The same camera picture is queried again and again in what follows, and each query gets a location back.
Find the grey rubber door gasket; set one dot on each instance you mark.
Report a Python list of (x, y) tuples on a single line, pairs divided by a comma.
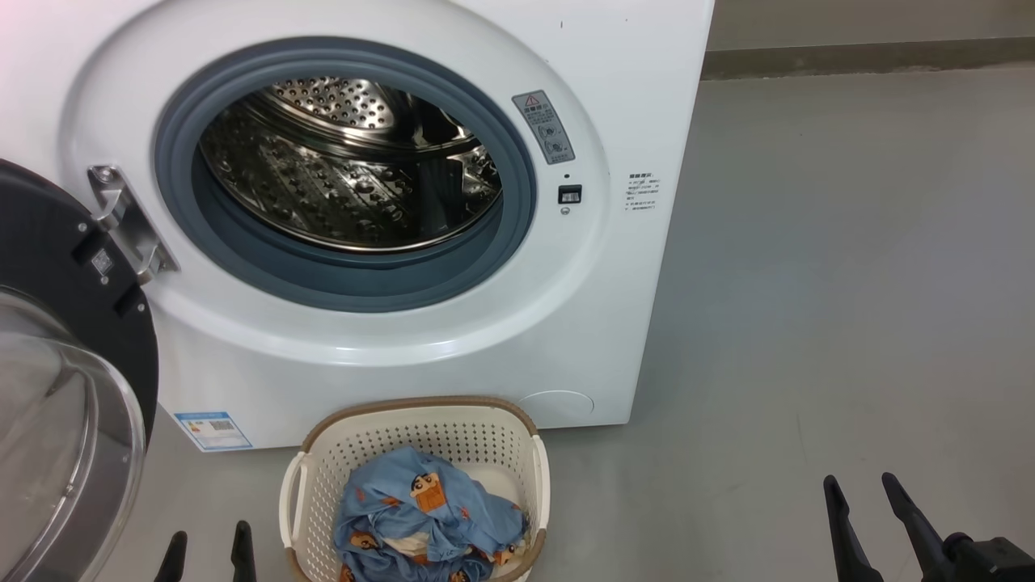
[(364, 279)]

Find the stainless steel washer drum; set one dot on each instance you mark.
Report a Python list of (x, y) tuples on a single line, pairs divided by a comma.
[(323, 186)]

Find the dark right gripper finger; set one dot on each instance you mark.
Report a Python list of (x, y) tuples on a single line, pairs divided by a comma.
[(849, 546), (918, 525)]

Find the metal door hinge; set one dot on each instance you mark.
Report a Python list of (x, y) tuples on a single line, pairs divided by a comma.
[(121, 214)]

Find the small printed text sticker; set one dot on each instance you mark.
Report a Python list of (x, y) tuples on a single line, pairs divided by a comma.
[(641, 192)]

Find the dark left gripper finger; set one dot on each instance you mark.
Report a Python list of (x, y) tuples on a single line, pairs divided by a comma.
[(243, 558), (172, 562)]

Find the grey warning label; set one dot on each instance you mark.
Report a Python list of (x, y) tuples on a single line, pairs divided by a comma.
[(543, 125)]

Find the white QR code sticker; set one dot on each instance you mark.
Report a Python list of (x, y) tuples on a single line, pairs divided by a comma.
[(102, 261)]

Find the white front-load washing machine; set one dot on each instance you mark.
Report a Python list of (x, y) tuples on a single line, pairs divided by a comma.
[(614, 283)]

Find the black door latch socket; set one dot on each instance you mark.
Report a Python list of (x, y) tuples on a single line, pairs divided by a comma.
[(570, 195)]

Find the black glass washing machine door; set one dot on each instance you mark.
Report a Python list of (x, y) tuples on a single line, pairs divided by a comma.
[(48, 242)]

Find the blue energy label sticker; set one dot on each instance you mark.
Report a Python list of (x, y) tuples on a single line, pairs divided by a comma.
[(212, 431)]

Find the cream perforated laundry basket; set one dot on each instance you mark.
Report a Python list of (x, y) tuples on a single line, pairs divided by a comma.
[(428, 428)]

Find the blue cartoon print garment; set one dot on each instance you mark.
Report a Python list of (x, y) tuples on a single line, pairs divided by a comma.
[(453, 517)]

